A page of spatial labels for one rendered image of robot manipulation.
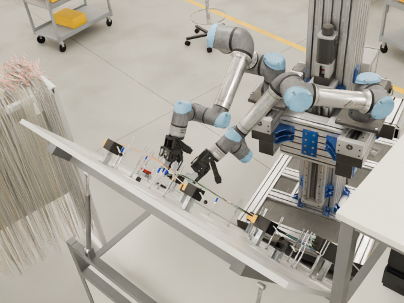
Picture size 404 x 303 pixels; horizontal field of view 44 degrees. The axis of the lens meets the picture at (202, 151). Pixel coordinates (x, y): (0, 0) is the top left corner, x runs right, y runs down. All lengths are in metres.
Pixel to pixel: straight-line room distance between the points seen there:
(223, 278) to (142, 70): 3.51
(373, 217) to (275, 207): 2.28
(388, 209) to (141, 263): 1.50
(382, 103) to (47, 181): 1.78
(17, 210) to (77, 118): 2.20
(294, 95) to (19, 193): 1.52
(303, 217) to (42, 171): 1.70
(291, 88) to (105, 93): 3.22
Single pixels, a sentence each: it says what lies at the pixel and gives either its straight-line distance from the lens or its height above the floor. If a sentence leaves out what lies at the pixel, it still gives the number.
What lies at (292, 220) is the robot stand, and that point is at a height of 0.21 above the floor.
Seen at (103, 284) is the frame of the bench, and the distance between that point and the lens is 2.45.
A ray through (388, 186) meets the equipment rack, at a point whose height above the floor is 1.85.
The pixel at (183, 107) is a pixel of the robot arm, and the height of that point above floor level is 1.50.
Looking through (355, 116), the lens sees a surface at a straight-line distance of 2.63.
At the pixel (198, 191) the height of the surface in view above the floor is 1.56.
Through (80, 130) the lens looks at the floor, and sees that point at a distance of 4.77.
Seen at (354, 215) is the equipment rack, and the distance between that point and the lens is 1.21.
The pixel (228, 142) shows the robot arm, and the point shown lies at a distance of 2.34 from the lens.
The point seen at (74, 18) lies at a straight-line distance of 6.24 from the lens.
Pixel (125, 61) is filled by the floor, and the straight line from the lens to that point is 5.73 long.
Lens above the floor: 2.73
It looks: 40 degrees down
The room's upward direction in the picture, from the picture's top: 6 degrees counter-clockwise
